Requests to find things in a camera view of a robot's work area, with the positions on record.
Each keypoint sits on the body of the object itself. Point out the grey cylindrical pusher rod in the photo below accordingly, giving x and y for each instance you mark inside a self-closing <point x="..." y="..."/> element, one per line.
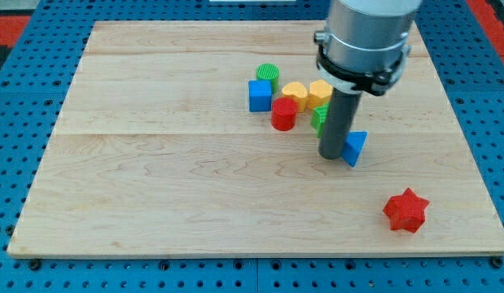
<point x="341" y="111"/>

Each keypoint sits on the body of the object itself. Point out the black and white mounting clamp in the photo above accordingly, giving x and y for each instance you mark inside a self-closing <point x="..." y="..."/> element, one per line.
<point x="353" y="70"/>

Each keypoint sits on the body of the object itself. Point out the blue triangle block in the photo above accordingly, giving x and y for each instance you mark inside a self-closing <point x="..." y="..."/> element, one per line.
<point x="353" y="147"/>

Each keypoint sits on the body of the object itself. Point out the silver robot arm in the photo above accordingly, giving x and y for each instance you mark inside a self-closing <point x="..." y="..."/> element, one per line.
<point x="371" y="23"/>

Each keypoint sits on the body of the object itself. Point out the green star block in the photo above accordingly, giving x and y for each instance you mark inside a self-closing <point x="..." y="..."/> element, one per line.
<point x="318" y="118"/>

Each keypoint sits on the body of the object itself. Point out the red star block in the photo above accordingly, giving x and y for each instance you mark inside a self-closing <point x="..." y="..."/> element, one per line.
<point x="406" y="211"/>

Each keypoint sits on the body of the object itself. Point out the yellow hexagon block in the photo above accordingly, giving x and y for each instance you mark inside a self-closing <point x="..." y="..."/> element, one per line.
<point x="319" y="93"/>

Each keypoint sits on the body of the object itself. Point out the yellow heart block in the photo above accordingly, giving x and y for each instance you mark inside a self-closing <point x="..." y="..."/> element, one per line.
<point x="297" y="91"/>

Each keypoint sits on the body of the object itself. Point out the red cylinder block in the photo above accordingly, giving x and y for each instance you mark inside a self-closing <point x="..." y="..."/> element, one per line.
<point x="283" y="114"/>

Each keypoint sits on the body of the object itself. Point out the blue cube block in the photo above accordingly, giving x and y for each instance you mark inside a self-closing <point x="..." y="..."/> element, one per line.
<point x="259" y="96"/>

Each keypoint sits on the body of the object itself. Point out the green cylinder block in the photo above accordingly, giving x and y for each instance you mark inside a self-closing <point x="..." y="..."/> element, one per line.
<point x="269" y="72"/>

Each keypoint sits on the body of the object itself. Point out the wooden board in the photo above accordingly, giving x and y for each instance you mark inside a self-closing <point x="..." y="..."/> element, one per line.
<point x="156" y="155"/>

